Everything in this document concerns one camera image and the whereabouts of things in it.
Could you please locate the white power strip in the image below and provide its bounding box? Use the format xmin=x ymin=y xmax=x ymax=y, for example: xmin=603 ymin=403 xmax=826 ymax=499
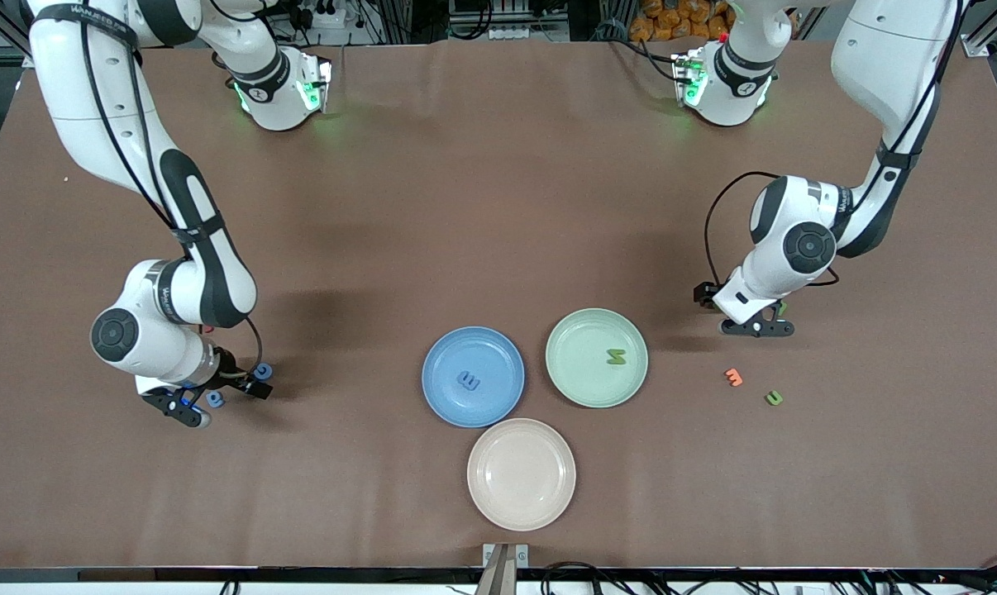
xmin=304 ymin=0 xmax=347 ymax=31

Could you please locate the beige round plate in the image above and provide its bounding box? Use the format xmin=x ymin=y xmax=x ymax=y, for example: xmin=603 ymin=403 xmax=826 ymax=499
xmin=467 ymin=418 xmax=577 ymax=531

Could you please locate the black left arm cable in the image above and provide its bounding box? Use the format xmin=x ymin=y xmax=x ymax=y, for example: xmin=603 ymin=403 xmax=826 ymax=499
xmin=704 ymin=0 xmax=975 ymax=290

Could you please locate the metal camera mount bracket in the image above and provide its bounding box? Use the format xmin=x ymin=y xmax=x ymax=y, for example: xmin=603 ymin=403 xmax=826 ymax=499
xmin=482 ymin=543 xmax=530 ymax=595

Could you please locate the black table edge rail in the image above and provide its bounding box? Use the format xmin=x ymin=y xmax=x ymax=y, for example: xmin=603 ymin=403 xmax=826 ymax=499
xmin=0 ymin=567 xmax=997 ymax=585

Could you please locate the orange packaged goods bag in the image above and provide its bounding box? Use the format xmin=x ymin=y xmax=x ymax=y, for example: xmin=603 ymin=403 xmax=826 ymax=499
xmin=629 ymin=0 xmax=735 ymax=42

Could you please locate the pale green round plate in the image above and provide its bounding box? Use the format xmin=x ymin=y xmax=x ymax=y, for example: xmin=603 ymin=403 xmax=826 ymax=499
xmin=546 ymin=308 xmax=649 ymax=409

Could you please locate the blue round plate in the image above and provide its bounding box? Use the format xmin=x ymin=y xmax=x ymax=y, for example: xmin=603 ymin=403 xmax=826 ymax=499
xmin=422 ymin=326 xmax=526 ymax=429

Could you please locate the brown table cover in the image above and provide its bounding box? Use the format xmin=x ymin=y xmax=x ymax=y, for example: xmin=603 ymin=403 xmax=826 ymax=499
xmin=0 ymin=37 xmax=997 ymax=571

